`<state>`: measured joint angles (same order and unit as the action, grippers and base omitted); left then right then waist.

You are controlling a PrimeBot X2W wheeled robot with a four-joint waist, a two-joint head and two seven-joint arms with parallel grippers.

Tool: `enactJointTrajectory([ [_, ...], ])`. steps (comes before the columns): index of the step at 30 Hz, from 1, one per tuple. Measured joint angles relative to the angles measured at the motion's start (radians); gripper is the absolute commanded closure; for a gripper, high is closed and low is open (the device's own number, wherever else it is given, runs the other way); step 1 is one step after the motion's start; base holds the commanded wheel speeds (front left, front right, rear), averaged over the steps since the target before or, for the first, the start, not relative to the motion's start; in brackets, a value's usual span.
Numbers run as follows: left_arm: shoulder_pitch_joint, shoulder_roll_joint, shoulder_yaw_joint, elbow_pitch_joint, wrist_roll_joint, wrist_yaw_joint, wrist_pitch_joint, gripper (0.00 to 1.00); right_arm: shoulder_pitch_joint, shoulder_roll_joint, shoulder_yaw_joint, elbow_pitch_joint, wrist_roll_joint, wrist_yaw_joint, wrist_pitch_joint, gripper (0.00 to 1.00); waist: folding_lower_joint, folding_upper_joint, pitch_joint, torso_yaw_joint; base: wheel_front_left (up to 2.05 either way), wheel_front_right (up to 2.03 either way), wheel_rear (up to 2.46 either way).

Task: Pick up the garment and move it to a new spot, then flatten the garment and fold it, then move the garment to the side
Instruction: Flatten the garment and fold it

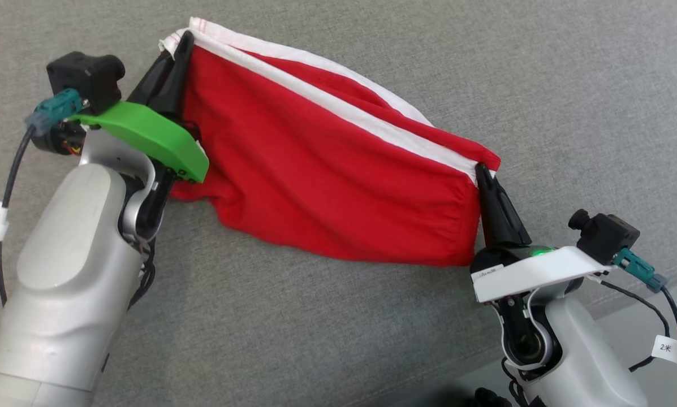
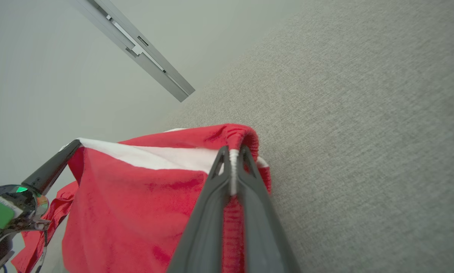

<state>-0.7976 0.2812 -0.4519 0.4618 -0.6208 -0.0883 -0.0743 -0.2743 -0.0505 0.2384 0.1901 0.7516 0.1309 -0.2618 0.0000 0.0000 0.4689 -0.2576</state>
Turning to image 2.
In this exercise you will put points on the grey fabric sofa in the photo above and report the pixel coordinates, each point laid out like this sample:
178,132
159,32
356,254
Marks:
363,151

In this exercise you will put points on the grey flat metal rail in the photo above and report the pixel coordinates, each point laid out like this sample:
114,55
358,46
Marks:
151,59

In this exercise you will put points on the red and white shirt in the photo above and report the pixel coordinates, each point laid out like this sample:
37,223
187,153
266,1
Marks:
128,212

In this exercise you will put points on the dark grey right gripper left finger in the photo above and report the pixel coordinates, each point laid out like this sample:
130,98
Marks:
208,227

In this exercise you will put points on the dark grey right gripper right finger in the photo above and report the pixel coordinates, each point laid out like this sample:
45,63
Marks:
261,235

